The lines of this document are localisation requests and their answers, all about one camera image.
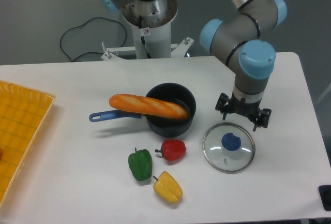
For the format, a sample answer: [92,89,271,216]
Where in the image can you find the red bell pepper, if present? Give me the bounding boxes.
[155,139,186,161]

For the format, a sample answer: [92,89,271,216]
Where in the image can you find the yellow woven basket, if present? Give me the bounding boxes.
[1,81,55,203]

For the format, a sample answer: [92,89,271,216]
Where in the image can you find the black cable on floor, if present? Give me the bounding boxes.
[59,17,128,62]

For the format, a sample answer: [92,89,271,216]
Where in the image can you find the green bell pepper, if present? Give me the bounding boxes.
[128,148,153,182]

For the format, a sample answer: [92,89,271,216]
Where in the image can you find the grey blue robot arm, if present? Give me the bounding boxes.
[100,0,287,128]

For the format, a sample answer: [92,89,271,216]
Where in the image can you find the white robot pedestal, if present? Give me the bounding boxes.
[100,0,195,61]

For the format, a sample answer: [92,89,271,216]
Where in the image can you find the dark blue saucepan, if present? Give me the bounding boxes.
[89,83,196,138]

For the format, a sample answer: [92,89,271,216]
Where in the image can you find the glass lid blue knob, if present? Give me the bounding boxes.
[202,122,255,174]

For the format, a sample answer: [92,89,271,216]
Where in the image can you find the orange baguette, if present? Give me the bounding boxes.
[109,94,189,121]

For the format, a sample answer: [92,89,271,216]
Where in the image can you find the yellow bell pepper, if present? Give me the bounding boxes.
[153,171,183,204]

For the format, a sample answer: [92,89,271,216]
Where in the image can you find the black table grommet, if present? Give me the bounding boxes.
[318,185,331,211]

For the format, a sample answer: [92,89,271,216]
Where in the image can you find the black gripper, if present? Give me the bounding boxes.
[215,93,272,131]

